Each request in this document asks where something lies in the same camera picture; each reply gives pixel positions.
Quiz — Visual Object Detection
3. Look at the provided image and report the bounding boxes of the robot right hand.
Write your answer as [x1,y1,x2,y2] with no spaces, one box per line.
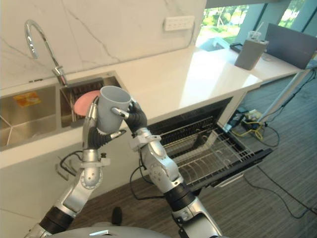
[111,98,149,135]

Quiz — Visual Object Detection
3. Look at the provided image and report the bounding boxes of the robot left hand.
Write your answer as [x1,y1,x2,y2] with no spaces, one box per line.
[82,96,127,152]

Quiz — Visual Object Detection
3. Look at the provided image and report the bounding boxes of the grey cup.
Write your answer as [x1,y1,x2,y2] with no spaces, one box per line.
[95,85,132,133]

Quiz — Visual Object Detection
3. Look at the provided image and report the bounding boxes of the black sink dish rack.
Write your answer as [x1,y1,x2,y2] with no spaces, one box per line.
[64,77,105,127]

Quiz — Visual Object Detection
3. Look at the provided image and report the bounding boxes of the stainless steel double sink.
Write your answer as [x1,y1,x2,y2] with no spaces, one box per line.
[0,70,124,152]

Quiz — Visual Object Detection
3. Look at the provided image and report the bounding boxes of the black built-in dishwasher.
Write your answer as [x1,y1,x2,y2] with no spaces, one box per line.
[145,96,273,191]

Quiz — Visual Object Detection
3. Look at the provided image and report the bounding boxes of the plastic cup with straw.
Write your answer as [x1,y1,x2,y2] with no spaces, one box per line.
[247,21,266,42]

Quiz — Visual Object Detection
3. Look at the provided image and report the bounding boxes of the pink plate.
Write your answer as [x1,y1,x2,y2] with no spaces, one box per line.
[73,90,101,117]

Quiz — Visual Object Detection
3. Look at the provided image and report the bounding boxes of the chrome gooseneck faucet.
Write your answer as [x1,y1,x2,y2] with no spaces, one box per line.
[24,19,69,88]

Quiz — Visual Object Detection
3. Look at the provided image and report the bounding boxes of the floor power strip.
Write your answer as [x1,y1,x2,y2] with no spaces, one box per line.
[240,111,264,130]

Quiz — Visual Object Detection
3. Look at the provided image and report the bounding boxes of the small black tray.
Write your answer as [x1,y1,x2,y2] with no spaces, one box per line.
[229,42,246,53]

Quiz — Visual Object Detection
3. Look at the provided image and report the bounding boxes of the grey rectangular container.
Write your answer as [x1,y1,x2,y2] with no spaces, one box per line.
[234,38,270,70]

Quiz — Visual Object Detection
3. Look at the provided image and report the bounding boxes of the white table leg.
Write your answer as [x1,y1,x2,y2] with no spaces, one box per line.
[261,67,312,122]

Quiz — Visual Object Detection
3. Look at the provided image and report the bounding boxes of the grey laptop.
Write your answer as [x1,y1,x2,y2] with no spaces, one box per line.
[264,23,317,70]

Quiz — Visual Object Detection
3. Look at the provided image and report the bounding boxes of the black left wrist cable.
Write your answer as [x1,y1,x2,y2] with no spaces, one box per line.
[60,152,84,177]

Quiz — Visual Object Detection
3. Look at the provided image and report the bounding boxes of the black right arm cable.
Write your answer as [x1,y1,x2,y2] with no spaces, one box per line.
[129,150,172,202]

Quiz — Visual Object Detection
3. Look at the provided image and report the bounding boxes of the wire dishwasher rack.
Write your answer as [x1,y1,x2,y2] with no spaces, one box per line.
[158,116,256,187]

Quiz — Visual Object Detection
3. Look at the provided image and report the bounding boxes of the white wall socket strip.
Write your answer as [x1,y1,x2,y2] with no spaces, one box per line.
[162,15,196,32]

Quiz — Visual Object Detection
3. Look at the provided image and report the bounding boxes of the yellow cable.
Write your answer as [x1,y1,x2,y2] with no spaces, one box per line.
[232,118,266,141]

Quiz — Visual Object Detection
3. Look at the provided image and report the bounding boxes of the window with grey frame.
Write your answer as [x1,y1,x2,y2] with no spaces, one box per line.
[195,0,317,52]

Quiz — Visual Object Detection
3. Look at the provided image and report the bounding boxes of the black floor cable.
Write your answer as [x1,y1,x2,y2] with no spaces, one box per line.
[245,165,317,220]

